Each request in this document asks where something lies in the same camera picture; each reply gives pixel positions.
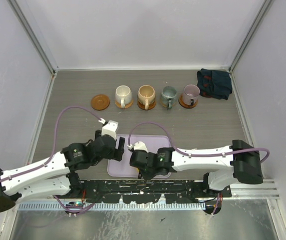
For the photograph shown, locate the light woven coaster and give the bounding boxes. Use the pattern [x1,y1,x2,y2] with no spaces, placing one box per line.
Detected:
[115,100,133,109]

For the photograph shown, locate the dark wooden coaster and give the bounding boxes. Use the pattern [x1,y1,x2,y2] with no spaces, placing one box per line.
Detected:
[178,94,198,109]
[137,99,156,111]
[91,94,110,111]

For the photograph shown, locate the white ceramic mug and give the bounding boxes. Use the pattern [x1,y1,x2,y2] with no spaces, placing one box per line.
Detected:
[115,85,133,107]

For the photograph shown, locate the beige ceramic mug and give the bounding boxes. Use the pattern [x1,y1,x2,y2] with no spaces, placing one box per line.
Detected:
[137,85,156,103]

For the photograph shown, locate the grey ceramic mug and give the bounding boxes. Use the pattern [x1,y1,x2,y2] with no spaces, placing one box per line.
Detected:
[160,86,177,110]

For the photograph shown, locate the purple glass mug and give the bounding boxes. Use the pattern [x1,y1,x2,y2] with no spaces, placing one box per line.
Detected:
[182,84,200,107]

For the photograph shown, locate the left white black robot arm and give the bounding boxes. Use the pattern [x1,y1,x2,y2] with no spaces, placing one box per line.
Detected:
[0,130,125,213]

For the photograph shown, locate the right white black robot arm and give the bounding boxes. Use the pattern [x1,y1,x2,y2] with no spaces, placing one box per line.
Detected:
[128,140,263,197]

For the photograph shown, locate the lilac plastic tray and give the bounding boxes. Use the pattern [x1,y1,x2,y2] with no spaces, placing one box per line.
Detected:
[107,134,171,178]

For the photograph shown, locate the dark blue folded cloth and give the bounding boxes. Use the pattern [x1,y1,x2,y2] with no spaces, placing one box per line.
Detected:
[197,68,232,100]

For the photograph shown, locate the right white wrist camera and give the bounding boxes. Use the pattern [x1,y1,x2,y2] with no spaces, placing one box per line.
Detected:
[127,141,148,152]

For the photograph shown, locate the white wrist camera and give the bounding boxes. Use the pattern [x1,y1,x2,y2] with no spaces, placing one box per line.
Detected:
[98,118,118,140]
[127,141,148,152]

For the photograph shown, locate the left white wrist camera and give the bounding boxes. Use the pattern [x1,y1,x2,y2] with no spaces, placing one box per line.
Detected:
[98,118,118,140]

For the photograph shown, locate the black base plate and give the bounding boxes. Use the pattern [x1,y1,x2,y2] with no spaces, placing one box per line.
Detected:
[53,179,233,205]

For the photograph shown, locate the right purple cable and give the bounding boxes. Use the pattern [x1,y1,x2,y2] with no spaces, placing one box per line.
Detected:
[127,121,270,216]

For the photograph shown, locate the purple cable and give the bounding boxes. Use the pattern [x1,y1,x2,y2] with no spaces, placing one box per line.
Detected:
[127,121,270,216]
[0,105,106,220]

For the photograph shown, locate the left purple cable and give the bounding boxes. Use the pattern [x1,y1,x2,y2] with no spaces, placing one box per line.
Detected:
[0,105,106,220]

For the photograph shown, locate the slotted cable duct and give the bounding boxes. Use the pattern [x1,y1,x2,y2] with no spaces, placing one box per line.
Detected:
[18,201,206,211]

